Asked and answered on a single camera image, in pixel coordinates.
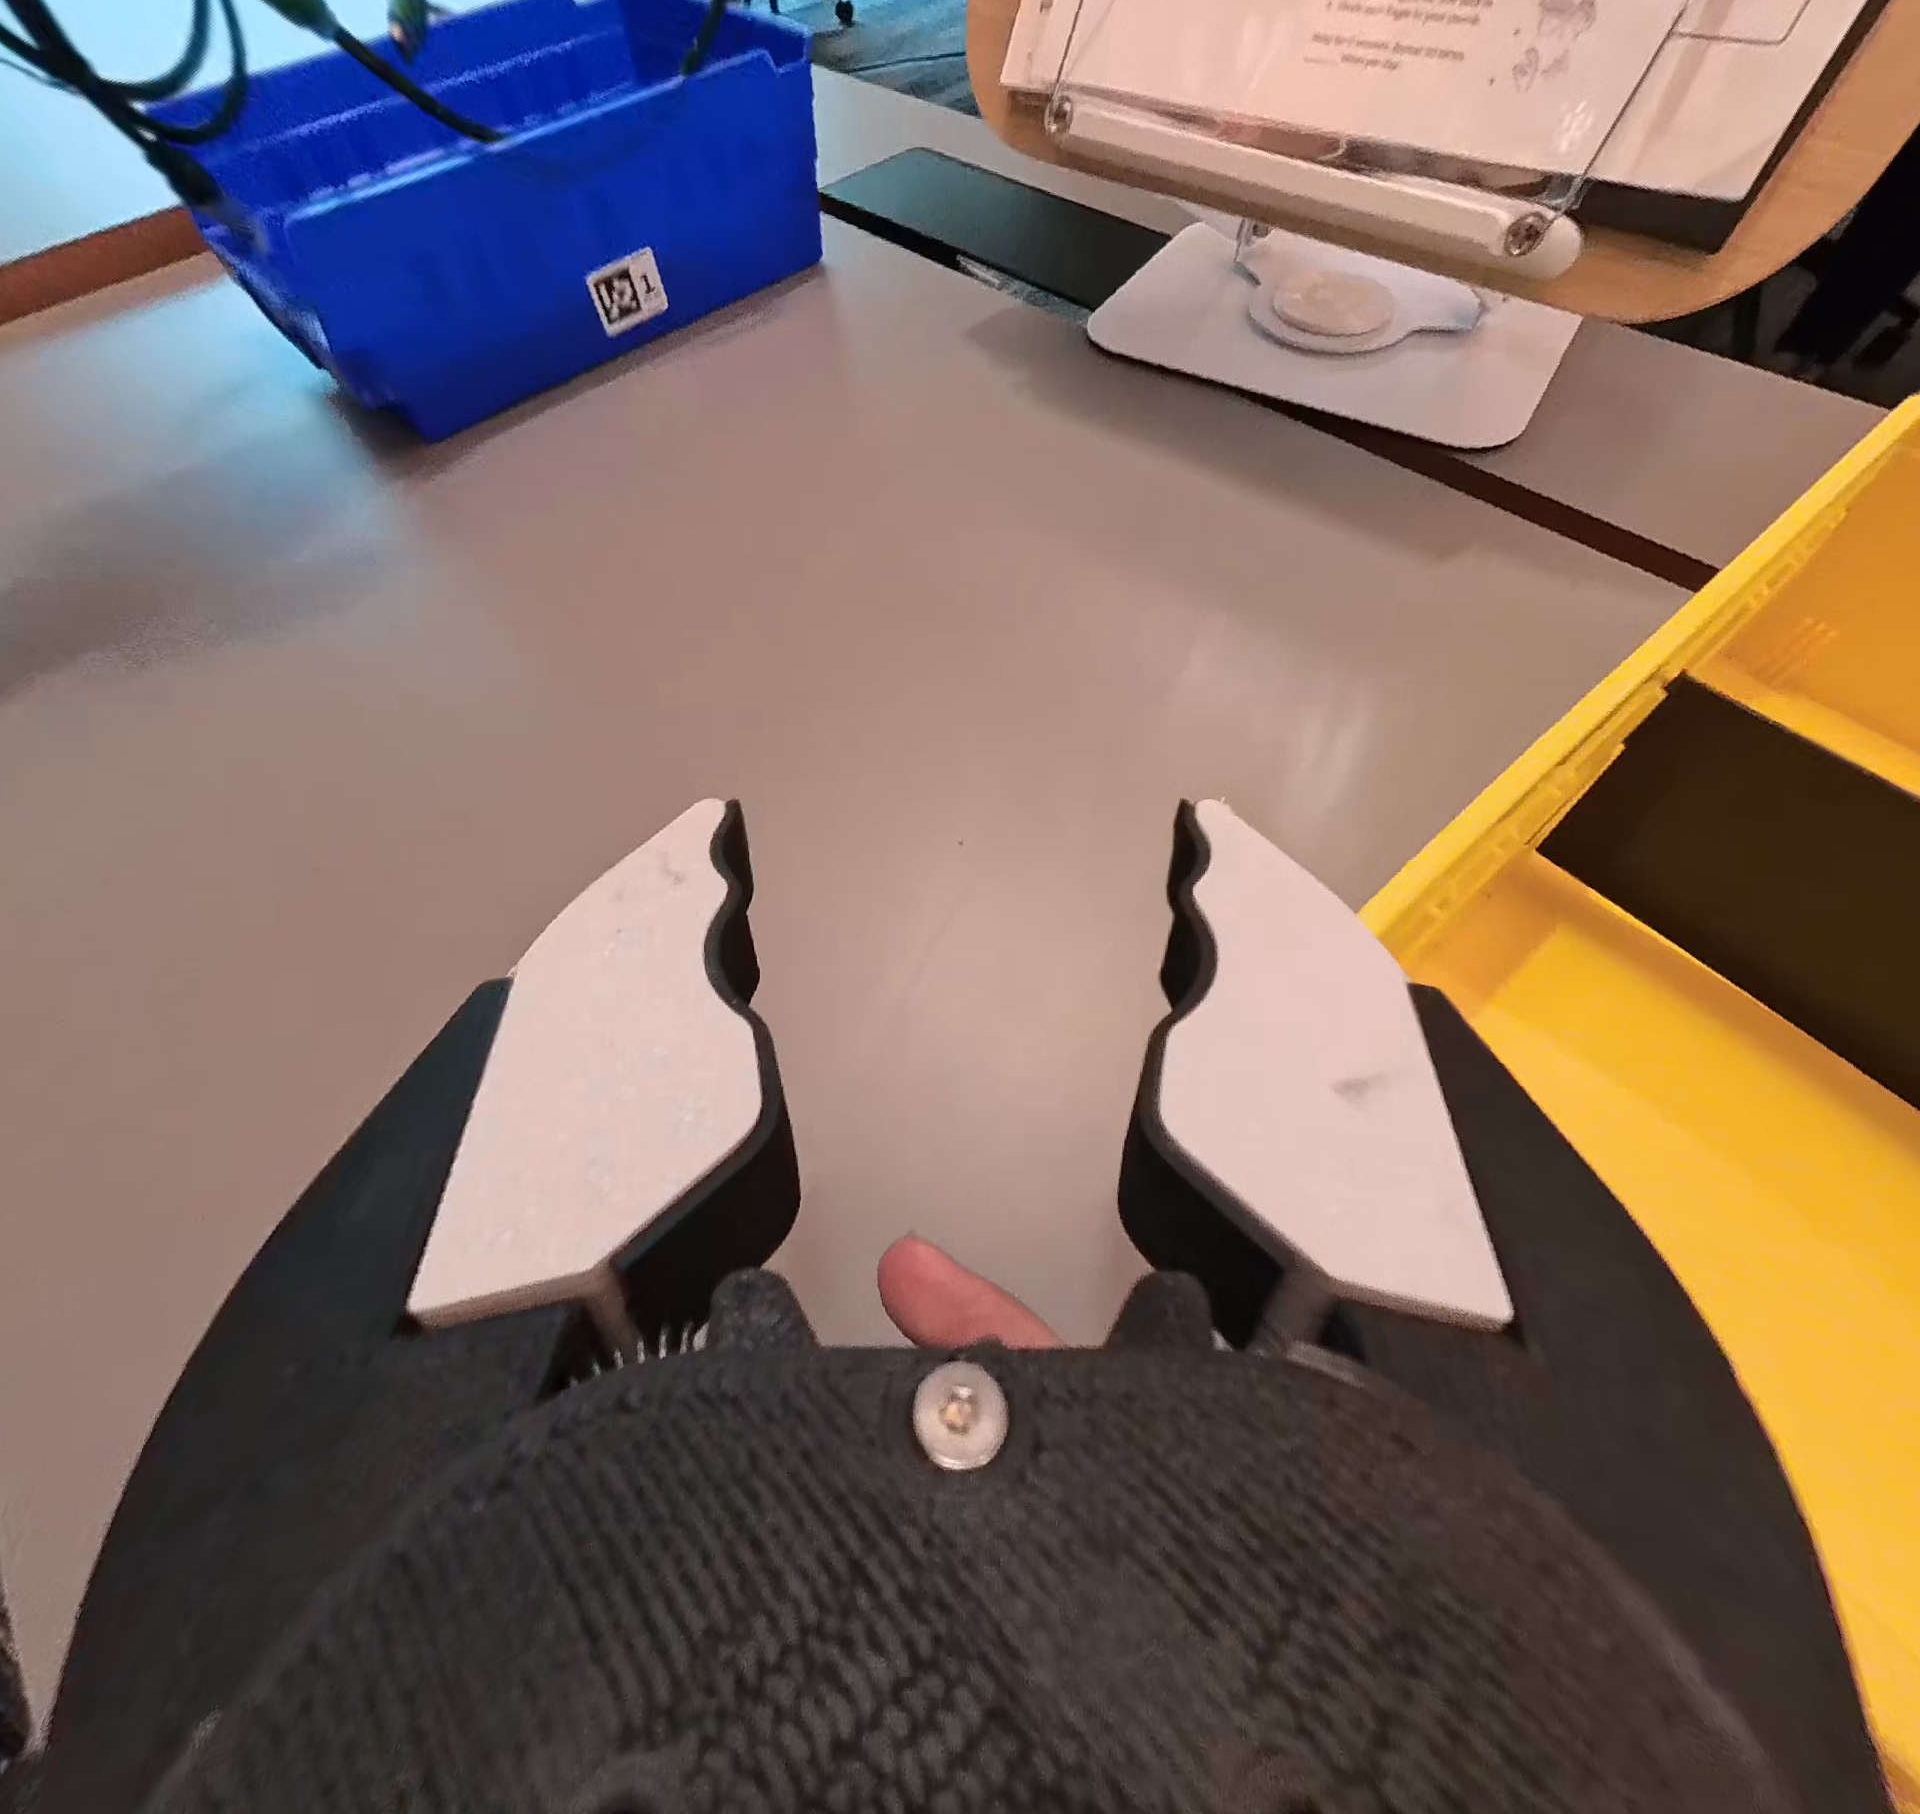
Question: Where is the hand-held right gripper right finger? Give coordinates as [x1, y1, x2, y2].
[1116, 796, 1517, 1359]

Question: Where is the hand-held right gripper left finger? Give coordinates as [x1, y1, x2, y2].
[406, 796, 801, 1362]

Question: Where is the blue plastic bin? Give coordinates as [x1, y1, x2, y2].
[150, 0, 824, 443]

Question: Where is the person's right hand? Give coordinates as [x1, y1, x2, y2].
[878, 1236, 1063, 1353]

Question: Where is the yellow plastic bin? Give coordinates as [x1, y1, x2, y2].
[1358, 395, 1920, 1814]

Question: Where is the black desk grommet strip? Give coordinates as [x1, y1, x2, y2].
[822, 149, 1143, 316]

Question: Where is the wooden document stand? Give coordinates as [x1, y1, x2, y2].
[963, 0, 1920, 452]

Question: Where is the white desk wood edge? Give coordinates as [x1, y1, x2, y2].
[0, 0, 601, 324]

